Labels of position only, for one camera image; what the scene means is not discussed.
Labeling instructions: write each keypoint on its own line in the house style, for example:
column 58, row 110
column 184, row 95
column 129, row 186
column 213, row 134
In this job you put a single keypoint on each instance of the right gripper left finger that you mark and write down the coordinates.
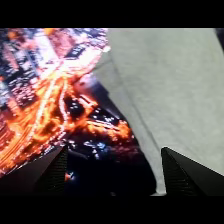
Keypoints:
column 43, row 176

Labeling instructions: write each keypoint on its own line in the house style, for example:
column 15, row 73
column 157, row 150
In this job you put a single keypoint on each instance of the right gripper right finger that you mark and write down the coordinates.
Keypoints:
column 186, row 180

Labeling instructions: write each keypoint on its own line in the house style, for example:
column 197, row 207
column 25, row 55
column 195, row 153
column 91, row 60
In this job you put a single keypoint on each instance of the grey shirt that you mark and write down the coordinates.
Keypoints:
column 173, row 90

